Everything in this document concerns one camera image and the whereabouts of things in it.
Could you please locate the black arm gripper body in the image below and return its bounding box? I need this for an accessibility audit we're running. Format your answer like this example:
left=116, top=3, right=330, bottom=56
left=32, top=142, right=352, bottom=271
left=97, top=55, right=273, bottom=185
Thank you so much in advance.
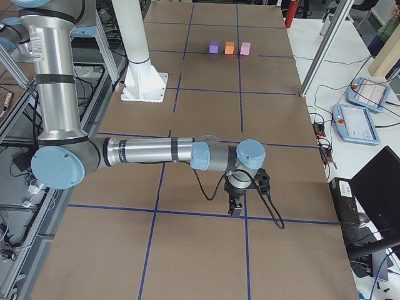
left=224, top=176, right=250, bottom=203

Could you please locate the orange foam cube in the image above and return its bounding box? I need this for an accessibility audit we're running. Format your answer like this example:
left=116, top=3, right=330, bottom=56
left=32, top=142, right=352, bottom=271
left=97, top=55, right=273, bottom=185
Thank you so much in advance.
left=224, top=41, right=235, bottom=55

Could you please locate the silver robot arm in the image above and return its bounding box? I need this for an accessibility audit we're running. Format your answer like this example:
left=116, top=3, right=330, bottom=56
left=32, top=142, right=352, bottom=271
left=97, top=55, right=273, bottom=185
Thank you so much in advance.
left=16, top=1, right=271, bottom=216

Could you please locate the black computer box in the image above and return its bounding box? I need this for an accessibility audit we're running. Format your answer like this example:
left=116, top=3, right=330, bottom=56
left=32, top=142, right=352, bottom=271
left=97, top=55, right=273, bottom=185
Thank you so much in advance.
left=329, top=177, right=361, bottom=226

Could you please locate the near blue teach pendant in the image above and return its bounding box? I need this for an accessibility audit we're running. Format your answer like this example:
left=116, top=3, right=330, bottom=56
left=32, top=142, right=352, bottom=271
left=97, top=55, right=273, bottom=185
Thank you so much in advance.
left=332, top=104, right=380, bottom=146

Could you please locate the blue teach pendant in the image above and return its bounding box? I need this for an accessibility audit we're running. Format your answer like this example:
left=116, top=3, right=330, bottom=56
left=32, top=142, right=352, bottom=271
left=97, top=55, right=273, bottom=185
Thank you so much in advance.
left=332, top=104, right=380, bottom=146
left=347, top=77, right=391, bottom=113

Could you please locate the black laptop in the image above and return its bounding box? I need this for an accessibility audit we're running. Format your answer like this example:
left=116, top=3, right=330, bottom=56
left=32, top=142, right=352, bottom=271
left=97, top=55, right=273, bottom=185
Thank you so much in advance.
left=347, top=146, right=399, bottom=259

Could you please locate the pink foam cube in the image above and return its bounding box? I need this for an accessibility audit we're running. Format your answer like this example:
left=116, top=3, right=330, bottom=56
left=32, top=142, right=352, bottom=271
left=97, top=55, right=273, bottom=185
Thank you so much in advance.
left=240, top=42, right=251, bottom=56

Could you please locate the purple foam cube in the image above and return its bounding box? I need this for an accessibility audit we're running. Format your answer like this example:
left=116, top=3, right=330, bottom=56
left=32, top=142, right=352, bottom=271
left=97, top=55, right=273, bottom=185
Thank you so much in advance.
left=209, top=41, right=219, bottom=54

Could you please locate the far blue teach pendant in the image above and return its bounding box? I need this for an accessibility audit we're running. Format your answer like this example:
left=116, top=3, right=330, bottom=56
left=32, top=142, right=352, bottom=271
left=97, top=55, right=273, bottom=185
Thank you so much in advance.
left=347, top=77, right=391, bottom=113

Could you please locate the red cylinder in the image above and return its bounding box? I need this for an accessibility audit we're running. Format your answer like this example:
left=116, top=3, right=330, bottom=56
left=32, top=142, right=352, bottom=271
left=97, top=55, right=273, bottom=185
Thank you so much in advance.
left=285, top=0, right=298, bottom=28

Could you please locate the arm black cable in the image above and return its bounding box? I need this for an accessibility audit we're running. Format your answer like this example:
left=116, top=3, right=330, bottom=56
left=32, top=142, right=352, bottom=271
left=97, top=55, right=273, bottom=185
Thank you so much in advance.
left=192, top=168, right=286, bottom=231

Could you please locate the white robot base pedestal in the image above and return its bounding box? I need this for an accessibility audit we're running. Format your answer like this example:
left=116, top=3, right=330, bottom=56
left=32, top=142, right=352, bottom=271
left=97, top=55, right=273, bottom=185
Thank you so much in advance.
left=112, top=0, right=168, bottom=103

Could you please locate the aluminium frame post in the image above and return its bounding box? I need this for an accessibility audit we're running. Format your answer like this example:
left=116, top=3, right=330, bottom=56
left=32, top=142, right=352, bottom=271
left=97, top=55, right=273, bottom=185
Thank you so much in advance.
left=299, top=0, right=354, bottom=97

